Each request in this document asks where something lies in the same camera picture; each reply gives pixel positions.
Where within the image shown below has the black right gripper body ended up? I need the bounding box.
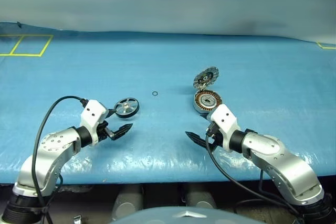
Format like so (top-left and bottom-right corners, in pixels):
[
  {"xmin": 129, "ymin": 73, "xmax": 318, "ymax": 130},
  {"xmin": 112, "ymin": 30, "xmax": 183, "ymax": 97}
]
[{"xmin": 205, "ymin": 121, "xmax": 224, "ymax": 152}]

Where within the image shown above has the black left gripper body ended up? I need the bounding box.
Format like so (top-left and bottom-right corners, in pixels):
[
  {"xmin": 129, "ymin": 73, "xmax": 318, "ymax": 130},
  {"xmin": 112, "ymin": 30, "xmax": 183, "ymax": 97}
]
[{"xmin": 96, "ymin": 119, "xmax": 116, "ymax": 145}]

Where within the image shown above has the motor stator with copper windings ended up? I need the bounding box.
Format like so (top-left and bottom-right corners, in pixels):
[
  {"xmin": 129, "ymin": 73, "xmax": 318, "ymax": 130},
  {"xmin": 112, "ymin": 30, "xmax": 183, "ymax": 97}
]
[{"xmin": 193, "ymin": 89, "xmax": 224, "ymax": 116}]

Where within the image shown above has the black spoked wheel part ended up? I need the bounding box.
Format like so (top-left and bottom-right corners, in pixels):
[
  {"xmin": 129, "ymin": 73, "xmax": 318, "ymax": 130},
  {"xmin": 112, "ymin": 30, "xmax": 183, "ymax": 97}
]
[{"xmin": 113, "ymin": 97, "xmax": 140, "ymax": 118}]

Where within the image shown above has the silver finned rotor disc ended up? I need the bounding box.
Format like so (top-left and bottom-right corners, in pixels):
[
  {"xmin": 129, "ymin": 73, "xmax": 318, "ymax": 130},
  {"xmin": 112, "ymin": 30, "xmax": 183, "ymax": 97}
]
[{"xmin": 193, "ymin": 66, "xmax": 219, "ymax": 89}]

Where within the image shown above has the grey rounded cylinder shape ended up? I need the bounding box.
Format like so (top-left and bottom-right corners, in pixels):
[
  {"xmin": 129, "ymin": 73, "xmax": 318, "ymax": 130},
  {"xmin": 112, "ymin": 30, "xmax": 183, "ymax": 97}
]
[
  {"xmin": 112, "ymin": 185, "xmax": 144, "ymax": 221},
  {"xmin": 184, "ymin": 189, "xmax": 217, "ymax": 209}
]

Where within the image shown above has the blue plastic table cover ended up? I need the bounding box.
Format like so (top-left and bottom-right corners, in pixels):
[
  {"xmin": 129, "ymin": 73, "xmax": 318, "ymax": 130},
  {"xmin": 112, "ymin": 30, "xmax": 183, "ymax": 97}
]
[{"xmin": 0, "ymin": 21, "xmax": 336, "ymax": 186}]

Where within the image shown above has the grey robot chest with emblem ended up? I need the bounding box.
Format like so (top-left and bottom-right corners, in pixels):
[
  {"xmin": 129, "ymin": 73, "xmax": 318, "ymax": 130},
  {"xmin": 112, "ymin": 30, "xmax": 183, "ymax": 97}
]
[{"xmin": 111, "ymin": 206, "xmax": 233, "ymax": 224}]

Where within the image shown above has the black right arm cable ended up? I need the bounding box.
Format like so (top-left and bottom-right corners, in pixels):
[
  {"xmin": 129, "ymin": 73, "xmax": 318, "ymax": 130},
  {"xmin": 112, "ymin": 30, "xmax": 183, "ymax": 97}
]
[{"xmin": 205, "ymin": 129, "xmax": 306, "ymax": 220}]

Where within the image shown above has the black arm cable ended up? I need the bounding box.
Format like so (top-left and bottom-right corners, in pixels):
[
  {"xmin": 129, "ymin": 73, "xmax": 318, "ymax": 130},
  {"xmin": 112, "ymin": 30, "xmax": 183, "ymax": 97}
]
[
  {"xmin": 205, "ymin": 129, "xmax": 306, "ymax": 220},
  {"xmin": 30, "ymin": 95, "xmax": 90, "ymax": 224}
]

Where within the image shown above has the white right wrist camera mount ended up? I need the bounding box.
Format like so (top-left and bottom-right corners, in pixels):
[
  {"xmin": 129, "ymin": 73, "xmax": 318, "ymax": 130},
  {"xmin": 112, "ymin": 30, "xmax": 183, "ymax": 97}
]
[{"xmin": 208, "ymin": 103, "xmax": 242, "ymax": 153}]

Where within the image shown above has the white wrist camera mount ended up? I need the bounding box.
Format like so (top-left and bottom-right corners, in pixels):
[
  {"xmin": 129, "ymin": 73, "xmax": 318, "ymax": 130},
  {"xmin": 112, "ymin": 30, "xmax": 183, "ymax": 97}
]
[
  {"xmin": 208, "ymin": 103, "xmax": 242, "ymax": 153},
  {"xmin": 79, "ymin": 99, "xmax": 109, "ymax": 146}
]

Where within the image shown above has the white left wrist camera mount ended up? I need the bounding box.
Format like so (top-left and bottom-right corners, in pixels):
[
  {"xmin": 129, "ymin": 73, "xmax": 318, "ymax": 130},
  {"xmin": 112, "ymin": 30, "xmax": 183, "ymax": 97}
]
[{"xmin": 79, "ymin": 99, "xmax": 109, "ymax": 146}]

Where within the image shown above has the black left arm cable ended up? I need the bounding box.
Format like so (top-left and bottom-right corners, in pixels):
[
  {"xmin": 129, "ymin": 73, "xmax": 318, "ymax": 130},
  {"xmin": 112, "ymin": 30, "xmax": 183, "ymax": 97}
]
[{"xmin": 30, "ymin": 95, "xmax": 90, "ymax": 224}]

